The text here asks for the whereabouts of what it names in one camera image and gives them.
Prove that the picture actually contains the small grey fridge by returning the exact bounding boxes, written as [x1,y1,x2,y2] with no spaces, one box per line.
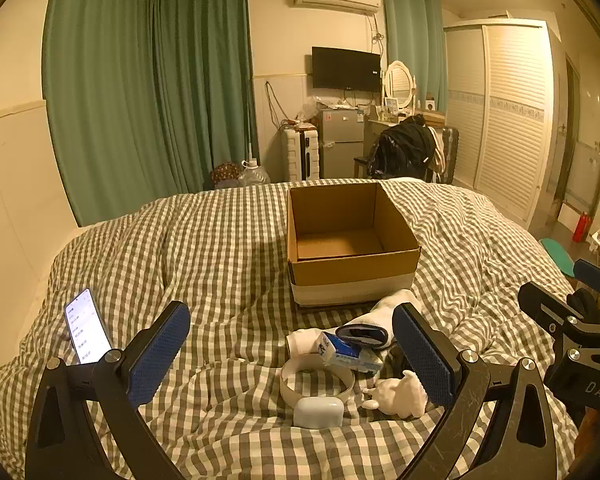
[316,107,366,180]

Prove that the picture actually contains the red fire extinguisher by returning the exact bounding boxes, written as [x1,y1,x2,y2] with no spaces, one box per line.
[572,211,594,244]

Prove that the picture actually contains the narrow green curtain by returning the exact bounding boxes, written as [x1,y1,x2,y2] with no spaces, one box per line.
[382,0,449,114]

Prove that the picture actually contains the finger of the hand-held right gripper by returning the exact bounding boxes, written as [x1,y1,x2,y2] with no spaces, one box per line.
[572,258,600,294]
[518,281,593,361]

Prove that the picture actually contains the white earbud case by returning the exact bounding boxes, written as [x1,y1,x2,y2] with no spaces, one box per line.
[293,396,345,429]

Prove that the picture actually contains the white ribbed suitcase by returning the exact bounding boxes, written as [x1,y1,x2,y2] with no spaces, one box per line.
[281,127,321,182]

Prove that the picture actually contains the person's right hand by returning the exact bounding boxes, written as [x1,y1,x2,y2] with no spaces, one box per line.
[576,406,600,463]

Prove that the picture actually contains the black jacket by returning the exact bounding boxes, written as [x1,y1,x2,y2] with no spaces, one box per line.
[370,115,438,181]

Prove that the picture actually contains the hanging wall cable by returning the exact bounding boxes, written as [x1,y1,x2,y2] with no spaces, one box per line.
[264,80,287,129]

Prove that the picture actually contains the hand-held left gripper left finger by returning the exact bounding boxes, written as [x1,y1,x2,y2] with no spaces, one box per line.
[25,301,191,480]

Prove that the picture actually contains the wooden dressing table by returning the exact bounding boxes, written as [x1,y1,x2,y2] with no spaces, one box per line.
[370,109,447,129]

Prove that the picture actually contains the clear water jug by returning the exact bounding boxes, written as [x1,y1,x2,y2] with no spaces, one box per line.
[235,158,271,187]

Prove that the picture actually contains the white sock navy toe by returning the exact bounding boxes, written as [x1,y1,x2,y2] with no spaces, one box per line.
[335,289,423,351]

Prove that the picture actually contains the white louvred wardrobe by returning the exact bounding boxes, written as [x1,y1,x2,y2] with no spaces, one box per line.
[442,19,557,231]

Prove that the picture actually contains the brown cardboard box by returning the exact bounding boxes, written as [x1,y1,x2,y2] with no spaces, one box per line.
[286,182,422,309]

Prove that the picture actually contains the white animal figurine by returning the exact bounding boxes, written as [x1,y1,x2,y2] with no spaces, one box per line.
[362,370,427,418]

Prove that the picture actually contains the green topped stool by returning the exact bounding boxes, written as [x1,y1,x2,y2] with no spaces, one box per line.
[540,238,579,279]

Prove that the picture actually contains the wide green curtain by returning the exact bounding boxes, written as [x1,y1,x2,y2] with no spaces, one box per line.
[42,0,157,227]

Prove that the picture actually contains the smartphone with lit screen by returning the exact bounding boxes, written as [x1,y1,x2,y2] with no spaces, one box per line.
[64,287,114,366]

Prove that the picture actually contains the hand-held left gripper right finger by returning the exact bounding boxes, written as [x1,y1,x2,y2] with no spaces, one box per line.
[391,302,571,480]

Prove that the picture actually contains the brown patterned bag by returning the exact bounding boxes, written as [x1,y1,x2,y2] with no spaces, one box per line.
[211,161,241,190]

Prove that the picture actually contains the white oval mirror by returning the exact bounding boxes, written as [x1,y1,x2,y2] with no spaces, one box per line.
[382,60,419,111]

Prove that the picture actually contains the blue white tissue packet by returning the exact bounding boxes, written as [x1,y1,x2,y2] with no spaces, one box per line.
[316,331,385,374]

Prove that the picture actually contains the black wall television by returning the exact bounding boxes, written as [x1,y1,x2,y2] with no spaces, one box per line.
[311,46,382,92]

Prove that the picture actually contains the white plastic ring band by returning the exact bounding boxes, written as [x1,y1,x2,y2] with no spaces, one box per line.
[280,355,356,404]

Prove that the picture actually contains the beige tote bag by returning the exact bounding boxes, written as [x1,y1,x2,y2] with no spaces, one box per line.
[429,127,449,184]

